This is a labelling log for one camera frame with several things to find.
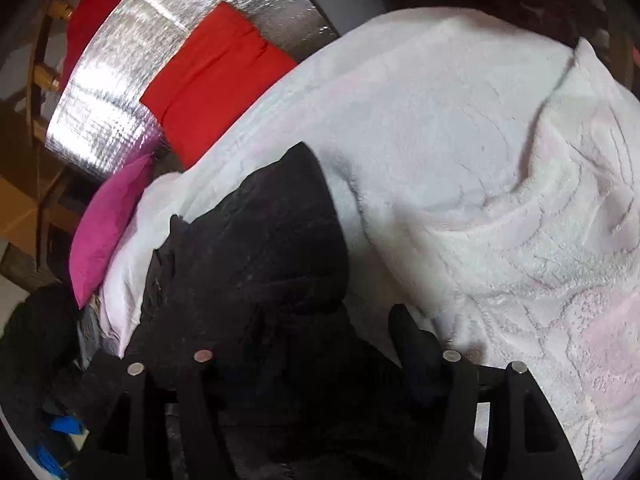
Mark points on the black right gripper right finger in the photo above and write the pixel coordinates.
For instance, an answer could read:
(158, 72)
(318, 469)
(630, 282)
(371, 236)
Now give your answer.
(525, 439)

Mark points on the red pillow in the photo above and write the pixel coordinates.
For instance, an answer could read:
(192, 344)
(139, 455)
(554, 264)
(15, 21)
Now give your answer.
(219, 72)

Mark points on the wooden shelf unit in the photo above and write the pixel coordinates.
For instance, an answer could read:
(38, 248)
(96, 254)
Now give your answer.
(34, 180)

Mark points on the silver foil insulation panel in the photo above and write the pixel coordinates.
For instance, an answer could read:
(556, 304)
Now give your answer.
(99, 124)

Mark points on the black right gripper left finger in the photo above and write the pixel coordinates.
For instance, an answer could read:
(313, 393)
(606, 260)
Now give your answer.
(124, 404)

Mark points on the red cloth behind panel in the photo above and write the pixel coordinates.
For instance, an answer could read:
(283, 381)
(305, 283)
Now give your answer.
(84, 22)

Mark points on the black jacket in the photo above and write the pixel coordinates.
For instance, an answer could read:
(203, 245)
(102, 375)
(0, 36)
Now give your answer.
(259, 282)

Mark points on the dark clothes pile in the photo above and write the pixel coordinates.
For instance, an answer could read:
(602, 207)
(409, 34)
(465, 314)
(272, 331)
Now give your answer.
(39, 350)

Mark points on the white fleece blanket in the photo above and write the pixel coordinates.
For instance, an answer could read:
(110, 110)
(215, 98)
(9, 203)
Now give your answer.
(486, 175)

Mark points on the magenta pillow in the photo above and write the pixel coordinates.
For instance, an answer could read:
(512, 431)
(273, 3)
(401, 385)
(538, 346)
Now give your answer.
(102, 225)

